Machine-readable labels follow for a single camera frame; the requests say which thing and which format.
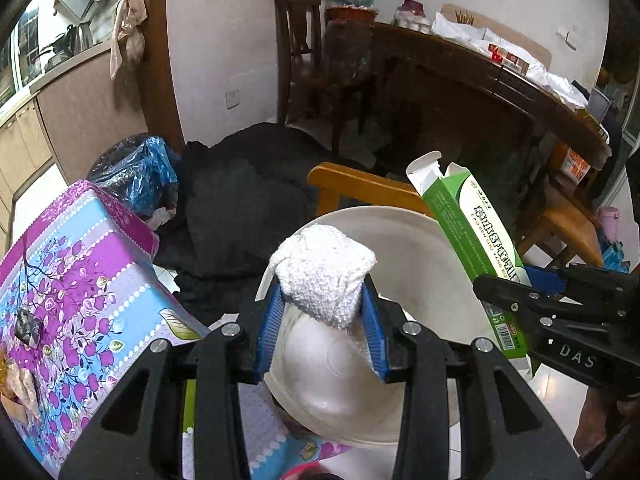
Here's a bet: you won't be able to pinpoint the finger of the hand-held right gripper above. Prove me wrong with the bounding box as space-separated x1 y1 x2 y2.
472 273 568 332
524 263 633 298

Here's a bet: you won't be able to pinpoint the small dark object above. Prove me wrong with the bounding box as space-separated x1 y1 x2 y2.
14 310 43 346

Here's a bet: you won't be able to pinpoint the white plastic bags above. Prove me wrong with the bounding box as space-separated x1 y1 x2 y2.
431 12 591 108

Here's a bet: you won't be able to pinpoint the beige hanging cloth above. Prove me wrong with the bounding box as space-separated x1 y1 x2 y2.
110 0 148 81

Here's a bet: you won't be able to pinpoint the dark wooden table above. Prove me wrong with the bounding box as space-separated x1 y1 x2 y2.
370 20 613 196

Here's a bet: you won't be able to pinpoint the red packets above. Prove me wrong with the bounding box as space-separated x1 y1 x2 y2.
487 42 531 76

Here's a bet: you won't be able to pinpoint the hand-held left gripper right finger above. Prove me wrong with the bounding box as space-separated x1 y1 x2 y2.
360 275 586 480

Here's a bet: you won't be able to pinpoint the blue plastic bag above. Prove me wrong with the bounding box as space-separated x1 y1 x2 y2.
97 136 181 220

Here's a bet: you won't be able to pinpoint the yellow wooden chair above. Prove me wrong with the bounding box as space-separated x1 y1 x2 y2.
306 162 441 218

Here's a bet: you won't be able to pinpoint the white wall switch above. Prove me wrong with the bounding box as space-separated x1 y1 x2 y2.
555 25 581 51

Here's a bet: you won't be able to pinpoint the beige kitchen cabinet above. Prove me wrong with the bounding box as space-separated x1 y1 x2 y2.
0 45 151 241

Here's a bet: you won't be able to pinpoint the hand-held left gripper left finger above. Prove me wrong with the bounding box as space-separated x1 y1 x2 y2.
59 280 286 480

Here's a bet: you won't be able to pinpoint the floral purple tablecloth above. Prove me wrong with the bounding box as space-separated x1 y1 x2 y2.
0 180 351 480

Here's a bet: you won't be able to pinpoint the white paper towel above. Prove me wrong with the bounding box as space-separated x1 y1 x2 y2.
270 224 377 331

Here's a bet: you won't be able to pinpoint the round wooden board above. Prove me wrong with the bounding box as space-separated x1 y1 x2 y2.
440 4 551 68

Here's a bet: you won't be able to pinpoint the red bowl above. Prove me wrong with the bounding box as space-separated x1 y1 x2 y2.
325 0 378 23

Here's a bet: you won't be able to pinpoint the glass jar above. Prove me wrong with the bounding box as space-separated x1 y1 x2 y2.
392 0 433 33

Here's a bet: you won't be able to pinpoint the cardboard box with orange print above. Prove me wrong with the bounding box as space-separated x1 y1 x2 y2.
555 142 593 183

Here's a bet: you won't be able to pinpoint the golden wrapper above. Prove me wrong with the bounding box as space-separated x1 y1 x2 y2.
0 350 43 421

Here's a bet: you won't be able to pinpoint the brown wooden stool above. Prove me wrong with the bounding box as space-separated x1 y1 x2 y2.
517 180 606 268

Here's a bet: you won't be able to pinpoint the dark wooden chair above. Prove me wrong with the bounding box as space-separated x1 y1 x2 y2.
274 0 381 156

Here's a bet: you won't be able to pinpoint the black cloth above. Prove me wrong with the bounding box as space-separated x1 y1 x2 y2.
150 122 381 321

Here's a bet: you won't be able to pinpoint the green cardboard box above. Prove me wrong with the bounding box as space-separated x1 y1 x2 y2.
406 151 536 378

